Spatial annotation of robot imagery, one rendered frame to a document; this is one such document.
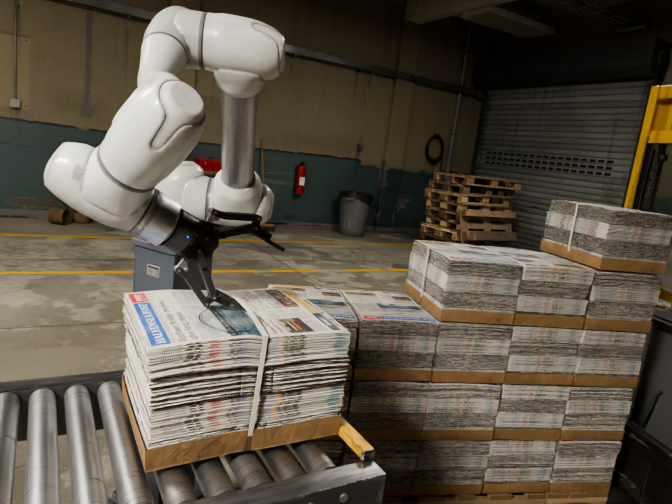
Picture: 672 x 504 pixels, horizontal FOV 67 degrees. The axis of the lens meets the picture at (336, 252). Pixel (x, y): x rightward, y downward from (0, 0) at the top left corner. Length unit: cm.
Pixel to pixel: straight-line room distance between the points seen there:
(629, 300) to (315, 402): 147
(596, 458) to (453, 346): 84
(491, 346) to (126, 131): 151
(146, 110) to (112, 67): 731
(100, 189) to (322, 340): 46
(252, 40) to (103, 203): 59
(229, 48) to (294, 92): 754
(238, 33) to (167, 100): 56
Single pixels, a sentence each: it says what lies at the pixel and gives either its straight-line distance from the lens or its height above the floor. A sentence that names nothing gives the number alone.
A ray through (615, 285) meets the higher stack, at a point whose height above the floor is 101.
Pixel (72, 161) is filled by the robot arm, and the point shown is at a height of 130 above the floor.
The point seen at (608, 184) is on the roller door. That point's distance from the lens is 909.
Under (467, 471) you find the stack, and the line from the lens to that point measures 217.
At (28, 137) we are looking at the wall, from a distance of 799.
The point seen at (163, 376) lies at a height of 98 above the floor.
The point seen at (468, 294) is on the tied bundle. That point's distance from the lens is 184.
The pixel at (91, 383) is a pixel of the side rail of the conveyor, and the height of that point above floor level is 80.
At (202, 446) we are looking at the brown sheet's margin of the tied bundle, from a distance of 97.
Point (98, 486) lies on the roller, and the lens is 96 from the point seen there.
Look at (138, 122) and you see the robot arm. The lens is 78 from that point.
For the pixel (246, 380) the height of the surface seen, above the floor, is 95.
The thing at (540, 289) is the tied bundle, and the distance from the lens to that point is 198.
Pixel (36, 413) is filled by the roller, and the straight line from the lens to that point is 118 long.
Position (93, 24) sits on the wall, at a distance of 812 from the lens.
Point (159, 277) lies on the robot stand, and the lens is 178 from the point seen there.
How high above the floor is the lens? 136
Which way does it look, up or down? 11 degrees down
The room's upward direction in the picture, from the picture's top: 7 degrees clockwise
